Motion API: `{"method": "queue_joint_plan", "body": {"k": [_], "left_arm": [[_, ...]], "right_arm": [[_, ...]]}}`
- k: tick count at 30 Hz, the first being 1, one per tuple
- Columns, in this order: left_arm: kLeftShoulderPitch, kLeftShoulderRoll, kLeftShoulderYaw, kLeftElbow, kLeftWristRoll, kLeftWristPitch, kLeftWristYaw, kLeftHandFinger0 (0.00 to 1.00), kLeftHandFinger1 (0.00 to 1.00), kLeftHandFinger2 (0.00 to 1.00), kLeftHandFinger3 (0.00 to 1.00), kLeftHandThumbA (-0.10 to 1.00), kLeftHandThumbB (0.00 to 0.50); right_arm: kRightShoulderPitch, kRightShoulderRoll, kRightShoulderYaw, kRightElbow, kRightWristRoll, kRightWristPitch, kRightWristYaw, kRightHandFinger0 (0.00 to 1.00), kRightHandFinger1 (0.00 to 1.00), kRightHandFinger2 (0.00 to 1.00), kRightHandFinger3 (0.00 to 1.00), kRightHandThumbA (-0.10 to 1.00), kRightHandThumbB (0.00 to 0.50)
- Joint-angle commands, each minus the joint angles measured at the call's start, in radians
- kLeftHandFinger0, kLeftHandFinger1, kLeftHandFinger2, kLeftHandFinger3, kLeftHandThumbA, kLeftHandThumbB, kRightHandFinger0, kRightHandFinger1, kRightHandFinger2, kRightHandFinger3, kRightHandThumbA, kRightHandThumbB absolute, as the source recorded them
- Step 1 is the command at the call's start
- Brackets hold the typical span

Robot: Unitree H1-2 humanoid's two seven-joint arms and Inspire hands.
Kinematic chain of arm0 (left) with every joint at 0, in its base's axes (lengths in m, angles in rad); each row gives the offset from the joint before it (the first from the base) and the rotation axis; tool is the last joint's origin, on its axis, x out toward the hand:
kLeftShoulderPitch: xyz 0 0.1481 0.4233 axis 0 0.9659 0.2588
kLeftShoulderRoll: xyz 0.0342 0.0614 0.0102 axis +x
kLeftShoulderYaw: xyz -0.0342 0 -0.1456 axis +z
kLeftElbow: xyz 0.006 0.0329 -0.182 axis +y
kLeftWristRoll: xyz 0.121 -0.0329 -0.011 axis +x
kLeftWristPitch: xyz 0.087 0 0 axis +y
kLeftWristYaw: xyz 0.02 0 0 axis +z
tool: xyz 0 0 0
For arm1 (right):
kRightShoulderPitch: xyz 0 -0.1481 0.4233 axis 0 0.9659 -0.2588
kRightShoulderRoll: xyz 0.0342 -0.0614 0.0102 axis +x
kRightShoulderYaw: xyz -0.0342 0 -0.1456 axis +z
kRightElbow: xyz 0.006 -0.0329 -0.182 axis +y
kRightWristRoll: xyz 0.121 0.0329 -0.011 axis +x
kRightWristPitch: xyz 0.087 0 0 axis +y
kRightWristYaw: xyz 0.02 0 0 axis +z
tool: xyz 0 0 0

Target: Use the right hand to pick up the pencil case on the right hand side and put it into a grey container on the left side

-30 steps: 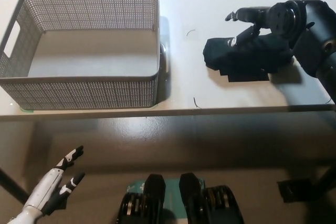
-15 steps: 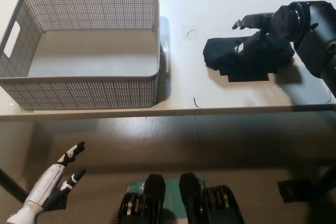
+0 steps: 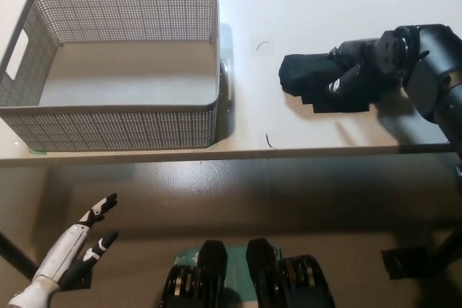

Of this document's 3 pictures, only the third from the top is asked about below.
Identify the grey perforated plastic basket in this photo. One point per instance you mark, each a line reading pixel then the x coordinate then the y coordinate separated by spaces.
pixel 108 124

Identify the black tape patch on table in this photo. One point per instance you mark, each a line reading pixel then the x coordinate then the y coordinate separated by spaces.
pixel 339 109

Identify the black fabric pencil case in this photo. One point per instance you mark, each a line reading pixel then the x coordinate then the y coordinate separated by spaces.
pixel 307 71

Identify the green tape strip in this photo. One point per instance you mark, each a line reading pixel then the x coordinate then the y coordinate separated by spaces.
pixel 36 151

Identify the black table leg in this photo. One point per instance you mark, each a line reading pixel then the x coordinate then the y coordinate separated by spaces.
pixel 16 252

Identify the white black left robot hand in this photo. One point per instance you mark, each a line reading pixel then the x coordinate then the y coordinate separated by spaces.
pixel 59 254

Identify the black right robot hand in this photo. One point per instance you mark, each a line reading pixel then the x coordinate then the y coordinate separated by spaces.
pixel 361 52

